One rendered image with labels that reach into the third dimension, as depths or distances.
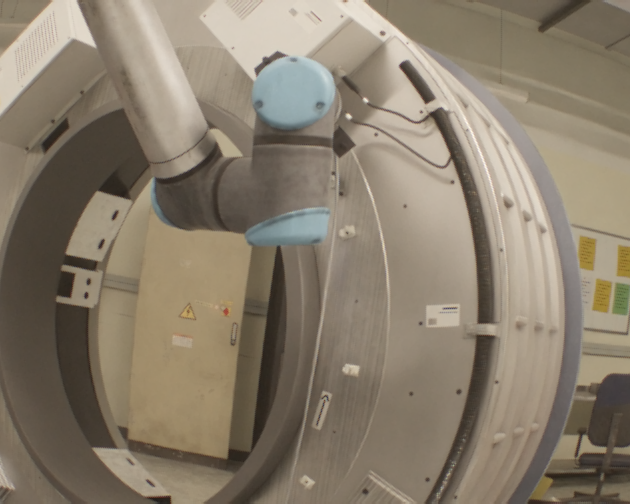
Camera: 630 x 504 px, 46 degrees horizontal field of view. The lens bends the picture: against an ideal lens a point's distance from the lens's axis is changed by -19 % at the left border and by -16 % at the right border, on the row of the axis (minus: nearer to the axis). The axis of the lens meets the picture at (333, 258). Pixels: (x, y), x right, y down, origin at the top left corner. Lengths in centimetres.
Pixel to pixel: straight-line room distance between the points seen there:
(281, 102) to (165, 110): 14
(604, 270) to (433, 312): 651
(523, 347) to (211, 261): 495
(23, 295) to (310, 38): 92
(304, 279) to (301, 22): 39
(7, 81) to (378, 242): 92
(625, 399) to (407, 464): 458
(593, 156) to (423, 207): 659
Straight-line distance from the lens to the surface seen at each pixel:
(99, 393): 216
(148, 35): 95
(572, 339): 159
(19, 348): 182
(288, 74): 96
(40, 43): 170
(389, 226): 125
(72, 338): 212
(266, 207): 96
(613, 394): 573
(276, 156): 96
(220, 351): 613
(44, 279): 188
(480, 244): 117
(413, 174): 125
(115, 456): 192
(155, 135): 99
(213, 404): 616
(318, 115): 95
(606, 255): 770
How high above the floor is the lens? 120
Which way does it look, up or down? 4 degrees up
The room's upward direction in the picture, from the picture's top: 8 degrees clockwise
